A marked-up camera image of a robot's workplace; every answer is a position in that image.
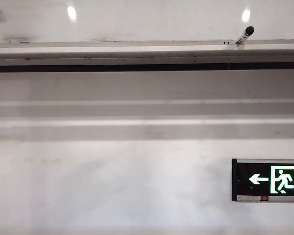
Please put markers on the grey metal whiteboard tray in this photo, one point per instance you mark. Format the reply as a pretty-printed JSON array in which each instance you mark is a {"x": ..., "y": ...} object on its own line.
[{"x": 137, "y": 52}]

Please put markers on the white glossy whiteboard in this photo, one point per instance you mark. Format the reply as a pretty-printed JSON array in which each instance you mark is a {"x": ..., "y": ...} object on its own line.
[{"x": 147, "y": 22}]

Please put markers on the black green emergency exit sign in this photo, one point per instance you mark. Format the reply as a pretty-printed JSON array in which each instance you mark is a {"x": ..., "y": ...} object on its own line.
[{"x": 257, "y": 180}]

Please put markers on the white marker with black cap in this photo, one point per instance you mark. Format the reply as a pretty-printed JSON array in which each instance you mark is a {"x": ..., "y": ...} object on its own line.
[{"x": 245, "y": 34}]

